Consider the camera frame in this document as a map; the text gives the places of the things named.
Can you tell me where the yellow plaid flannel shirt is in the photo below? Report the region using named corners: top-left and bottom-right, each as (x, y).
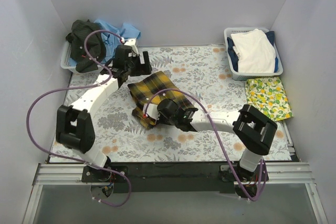
top-left (128, 71), bottom-right (195, 130)

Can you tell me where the black pinstripe shirt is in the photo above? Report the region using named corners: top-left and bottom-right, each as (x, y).
top-left (66, 20), bottom-right (120, 73)

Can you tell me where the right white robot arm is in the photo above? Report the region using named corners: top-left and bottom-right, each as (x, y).
top-left (157, 99), bottom-right (278, 181)

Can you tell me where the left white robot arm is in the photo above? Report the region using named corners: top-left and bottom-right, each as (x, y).
top-left (56, 45), bottom-right (152, 182)

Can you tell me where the light blue shirt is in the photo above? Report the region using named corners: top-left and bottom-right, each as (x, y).
top-left (94, 19), bottom-right (141, 64)

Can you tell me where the left white laundry basket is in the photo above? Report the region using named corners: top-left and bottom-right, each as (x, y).
top-left (60, 41), bottom-right (106, 74)

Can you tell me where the navy blue folded shirt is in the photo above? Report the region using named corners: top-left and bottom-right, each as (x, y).
top-left (226, 30), bottom-right (279, 72)

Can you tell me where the lemon print cloth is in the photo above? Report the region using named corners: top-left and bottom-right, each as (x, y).
top-left (245, 77), bottom-right (293, 122)

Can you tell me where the white folded shirt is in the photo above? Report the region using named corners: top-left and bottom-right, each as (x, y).
top-left (230, 28), bottom-right (276, 74)

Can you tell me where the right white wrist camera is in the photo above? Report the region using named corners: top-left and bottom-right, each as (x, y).
top-left (143, 103), bottom-right (160, 125)

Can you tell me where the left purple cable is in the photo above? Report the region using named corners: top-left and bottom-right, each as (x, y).
top-left (26, 29), bottom-right (132, 207)

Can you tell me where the purple cable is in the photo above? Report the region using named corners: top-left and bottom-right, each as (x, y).
top-left (26, 29), bottom-right (132, 207)
top-left (143, 89), bottom-right (267, 202)

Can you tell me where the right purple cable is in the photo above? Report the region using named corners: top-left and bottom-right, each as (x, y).
top-left (143, 89), bottom-right (267, 202)

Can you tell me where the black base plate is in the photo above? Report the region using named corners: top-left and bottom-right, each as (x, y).
top-left (80, 161), bottom-right (269, 195)

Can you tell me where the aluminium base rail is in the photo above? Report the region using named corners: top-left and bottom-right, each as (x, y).
top-left (23, 162), bottom-right (328, 223)

